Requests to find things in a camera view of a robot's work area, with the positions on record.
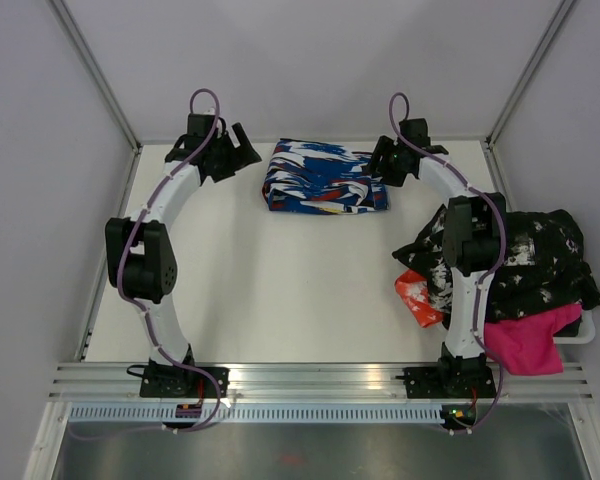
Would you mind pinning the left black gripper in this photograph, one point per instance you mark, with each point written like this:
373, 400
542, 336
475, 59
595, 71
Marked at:
240, 157

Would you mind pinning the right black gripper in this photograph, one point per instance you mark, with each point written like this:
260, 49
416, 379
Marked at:
383, 147

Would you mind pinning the blue white red patterned trousers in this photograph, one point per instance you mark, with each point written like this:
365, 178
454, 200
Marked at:
310, 177

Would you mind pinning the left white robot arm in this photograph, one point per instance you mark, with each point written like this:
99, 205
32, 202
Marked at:
141, 262

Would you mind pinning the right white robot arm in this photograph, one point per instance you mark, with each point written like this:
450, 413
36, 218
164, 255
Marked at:
474, 233

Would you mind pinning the black white patterned trousers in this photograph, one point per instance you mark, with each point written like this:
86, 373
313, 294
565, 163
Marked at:
544, 266

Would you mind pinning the orange white garment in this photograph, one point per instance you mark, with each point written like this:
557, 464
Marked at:
411, 287

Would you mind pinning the pink garment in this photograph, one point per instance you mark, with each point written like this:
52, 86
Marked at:
525, 346

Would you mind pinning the white tray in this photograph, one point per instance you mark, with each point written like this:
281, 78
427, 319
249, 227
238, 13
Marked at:
586, 332

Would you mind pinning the left aluminium frame post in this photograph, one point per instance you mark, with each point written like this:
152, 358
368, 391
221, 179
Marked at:
81, 47

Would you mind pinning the aluminium frame post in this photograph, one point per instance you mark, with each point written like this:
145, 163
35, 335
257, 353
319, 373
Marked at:
81, 47
542, 48

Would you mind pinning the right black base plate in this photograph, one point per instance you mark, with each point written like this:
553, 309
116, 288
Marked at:
427, 382

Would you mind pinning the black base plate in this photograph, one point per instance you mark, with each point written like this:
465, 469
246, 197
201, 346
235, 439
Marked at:
427, 382
162, 381

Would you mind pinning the right aluminium frame post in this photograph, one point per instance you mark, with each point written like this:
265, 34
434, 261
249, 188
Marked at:
542, 48

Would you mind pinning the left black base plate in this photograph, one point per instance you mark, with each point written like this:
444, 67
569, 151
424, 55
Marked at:
162, 381

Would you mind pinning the aluminium mounting rail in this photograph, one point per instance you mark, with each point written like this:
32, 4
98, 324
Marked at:
308, 382

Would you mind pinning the slotted cable duct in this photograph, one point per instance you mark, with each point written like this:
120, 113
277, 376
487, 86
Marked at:
260, 413

